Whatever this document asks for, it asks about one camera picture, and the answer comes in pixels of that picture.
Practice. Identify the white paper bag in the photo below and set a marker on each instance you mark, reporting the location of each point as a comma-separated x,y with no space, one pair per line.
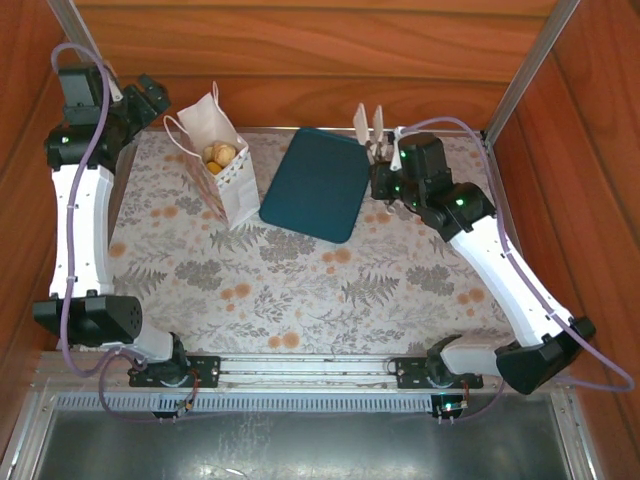
240,200

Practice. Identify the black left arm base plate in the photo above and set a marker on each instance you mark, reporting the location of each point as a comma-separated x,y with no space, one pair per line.
207,372

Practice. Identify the aluminium frame post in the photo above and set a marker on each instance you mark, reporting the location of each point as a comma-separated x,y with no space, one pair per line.
75,30
530,65

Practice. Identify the oval orange fake bread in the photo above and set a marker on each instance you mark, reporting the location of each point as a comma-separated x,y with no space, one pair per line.
215,167

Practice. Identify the scored loaf fake bread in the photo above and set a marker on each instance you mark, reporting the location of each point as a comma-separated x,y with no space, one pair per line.
223,151

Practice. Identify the floral tablecloth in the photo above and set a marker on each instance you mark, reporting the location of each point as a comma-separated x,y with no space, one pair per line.
300,290

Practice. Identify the small circuit board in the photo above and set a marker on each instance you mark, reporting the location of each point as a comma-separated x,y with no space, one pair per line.
450,407
184,407

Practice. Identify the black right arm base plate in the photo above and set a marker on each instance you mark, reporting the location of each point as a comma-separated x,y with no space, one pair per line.
410,372

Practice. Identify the grey metal plate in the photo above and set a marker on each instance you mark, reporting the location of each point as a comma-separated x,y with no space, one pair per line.
300,450

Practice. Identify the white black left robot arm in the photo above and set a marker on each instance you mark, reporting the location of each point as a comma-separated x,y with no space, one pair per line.
80,235

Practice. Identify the aluminium mounting rail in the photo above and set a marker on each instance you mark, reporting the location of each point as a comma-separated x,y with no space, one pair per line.
310,367

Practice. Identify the aluminium frame bar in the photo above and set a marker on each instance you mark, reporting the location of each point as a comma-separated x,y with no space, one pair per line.
27,435
580,440

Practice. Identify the dark teal tray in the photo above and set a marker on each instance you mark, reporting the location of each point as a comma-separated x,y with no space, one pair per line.
315,185

